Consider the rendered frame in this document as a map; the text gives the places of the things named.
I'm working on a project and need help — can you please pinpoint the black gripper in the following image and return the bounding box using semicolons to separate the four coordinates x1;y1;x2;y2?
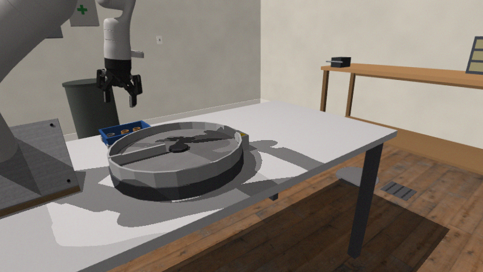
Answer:
96;58;142;107

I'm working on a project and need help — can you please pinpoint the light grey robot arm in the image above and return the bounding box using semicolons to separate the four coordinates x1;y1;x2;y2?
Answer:
0;0;144;163

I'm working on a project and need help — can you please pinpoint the blue crate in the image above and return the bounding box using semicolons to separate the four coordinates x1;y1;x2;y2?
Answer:
99;120;151;149

